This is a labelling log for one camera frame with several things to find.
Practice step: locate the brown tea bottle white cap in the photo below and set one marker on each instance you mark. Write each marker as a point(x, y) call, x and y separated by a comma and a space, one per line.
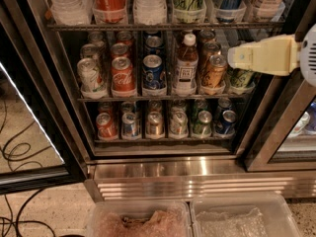
point(186, 65)

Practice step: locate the green striped can top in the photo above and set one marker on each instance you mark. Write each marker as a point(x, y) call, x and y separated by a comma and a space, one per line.
point(188, 11)

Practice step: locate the clear water bottle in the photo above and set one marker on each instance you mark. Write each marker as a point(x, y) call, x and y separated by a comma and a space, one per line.
point(150, 12)
point(72, 12)

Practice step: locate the clear water bottle middle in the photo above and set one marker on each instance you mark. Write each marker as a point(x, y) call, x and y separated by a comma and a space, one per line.
point(150, 12)

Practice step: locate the right closed fridge door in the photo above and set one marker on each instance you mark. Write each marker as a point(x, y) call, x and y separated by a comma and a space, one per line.
point(287, 140)

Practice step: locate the steel fridge base grille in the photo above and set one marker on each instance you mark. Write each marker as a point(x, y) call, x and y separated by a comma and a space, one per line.
point(186, 178)

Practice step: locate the clear water bottle left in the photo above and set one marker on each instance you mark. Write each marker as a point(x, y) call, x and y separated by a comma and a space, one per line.
point(72, 12)

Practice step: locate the wire shelf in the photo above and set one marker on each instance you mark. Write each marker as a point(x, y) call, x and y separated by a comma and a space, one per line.
point(164, 97)
point(163, 27)

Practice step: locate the clear plastic bin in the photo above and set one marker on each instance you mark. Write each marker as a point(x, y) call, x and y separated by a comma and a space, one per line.
point(243, 215)
point(140, 218)

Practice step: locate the middle wire shelf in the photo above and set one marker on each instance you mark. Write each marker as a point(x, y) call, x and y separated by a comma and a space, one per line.
point(164, 97)

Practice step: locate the top wire shelf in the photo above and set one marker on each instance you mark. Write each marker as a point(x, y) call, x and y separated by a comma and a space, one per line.
point(163, 27)

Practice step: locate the red coca cola can front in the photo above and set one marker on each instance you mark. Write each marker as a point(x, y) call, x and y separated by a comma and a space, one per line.
point(123, 80)

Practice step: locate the orange gold can front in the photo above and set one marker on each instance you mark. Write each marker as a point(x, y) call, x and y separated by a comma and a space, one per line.
point(212, 74)

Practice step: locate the white blue can bottom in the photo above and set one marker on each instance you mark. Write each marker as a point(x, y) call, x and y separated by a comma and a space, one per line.
point(130, 126)

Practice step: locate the red coca cola can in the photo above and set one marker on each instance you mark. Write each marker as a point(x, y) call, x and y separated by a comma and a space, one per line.
point(123, 80)
point(109, 11)

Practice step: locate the open glass fridge door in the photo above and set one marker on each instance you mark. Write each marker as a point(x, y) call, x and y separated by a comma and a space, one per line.
point(41, 132)

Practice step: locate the silver patterned can bottom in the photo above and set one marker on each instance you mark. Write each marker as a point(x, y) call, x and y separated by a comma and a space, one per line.
point(179, 125)

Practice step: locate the green can bottom shelf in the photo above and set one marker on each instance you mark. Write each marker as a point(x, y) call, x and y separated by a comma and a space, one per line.
point(201, 124)

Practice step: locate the gold can bottom shelf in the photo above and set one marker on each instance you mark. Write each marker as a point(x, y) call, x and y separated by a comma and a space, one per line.
point(154, 125)

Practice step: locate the white diet coke can front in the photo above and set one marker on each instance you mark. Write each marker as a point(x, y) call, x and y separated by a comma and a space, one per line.
point(93, 85)

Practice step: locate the clear plastic bin left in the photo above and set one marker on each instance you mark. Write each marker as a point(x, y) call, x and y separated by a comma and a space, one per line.
point(140, 218)

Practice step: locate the red can bottom shelf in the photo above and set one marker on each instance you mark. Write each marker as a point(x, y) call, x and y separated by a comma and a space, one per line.
point(106, 127)

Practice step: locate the blue pepsi can front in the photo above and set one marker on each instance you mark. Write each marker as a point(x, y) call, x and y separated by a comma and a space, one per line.
point(153, 76)

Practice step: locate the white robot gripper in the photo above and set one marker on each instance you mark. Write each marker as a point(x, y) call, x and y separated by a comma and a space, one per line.
point(308, 54)

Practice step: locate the red coca cola can top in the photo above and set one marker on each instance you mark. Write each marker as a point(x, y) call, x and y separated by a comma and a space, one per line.
point(109, 11)

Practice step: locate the clear plastic bin right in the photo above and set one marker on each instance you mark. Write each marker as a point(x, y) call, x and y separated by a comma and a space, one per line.
point(243, 215)

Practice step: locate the green can front right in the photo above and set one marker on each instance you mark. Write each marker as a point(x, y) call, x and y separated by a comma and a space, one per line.
point(241, 82)

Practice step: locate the blue can bottom shelf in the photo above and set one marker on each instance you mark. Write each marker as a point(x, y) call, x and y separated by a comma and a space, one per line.
point(226, 122)

